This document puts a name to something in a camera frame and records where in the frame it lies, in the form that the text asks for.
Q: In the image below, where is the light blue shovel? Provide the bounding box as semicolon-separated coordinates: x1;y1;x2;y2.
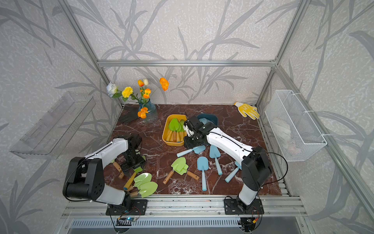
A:
197;157;209;192
177;145;206;158
209;145;223;176
225;161;241;183
199;118;208;125

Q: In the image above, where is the green hand rake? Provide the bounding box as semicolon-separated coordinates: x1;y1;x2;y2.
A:
112;160;125;179

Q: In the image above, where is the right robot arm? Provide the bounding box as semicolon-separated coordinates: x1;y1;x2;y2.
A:
183;116;272;207

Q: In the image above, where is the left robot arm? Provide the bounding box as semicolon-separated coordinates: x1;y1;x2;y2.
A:
62;135;145;208

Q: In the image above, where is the dark teal storage box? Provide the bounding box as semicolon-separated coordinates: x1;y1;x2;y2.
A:
197;113;219;126

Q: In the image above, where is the yellow storage box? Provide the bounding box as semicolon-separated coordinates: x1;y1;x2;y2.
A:
162;114;187;146

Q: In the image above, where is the glass vase with flowers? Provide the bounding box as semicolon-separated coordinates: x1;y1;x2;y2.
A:
106;79;158;123

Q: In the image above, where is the yellow white work glove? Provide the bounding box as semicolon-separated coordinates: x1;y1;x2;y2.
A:
234;102;260;120

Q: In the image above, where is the green square shovel wooden handle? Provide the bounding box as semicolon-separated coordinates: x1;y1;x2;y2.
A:
174;163;200;180

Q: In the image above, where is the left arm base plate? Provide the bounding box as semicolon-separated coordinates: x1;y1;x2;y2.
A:
106;199;148;216

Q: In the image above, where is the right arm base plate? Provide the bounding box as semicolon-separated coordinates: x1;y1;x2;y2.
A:
224;196;264;215

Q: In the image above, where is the clear acrylic wall shelf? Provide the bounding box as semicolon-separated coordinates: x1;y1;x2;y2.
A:
10;92;96;160

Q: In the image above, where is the white wire mesh basket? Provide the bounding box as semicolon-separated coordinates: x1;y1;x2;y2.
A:
265;90;327;162

